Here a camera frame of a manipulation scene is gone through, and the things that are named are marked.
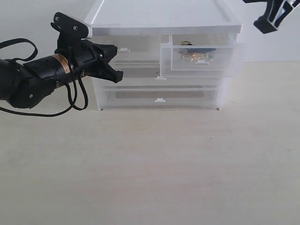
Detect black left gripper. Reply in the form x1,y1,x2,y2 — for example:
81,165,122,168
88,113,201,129
53,38,123,83

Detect gold keychain with black strap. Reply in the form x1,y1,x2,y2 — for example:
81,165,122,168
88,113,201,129
178,48,216,65

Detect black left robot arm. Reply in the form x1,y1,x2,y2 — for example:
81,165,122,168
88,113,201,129
0,39,123,109

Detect clear bottom drawer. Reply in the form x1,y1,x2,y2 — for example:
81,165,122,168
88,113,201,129
95,85,224,110

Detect white plastic drawer cabinet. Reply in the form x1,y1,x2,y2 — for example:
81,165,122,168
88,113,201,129
85,0,242,97

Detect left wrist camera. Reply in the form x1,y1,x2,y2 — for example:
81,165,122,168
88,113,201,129
51,12,92,39

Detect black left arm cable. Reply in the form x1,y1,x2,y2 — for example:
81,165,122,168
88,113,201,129
0,38,89,117

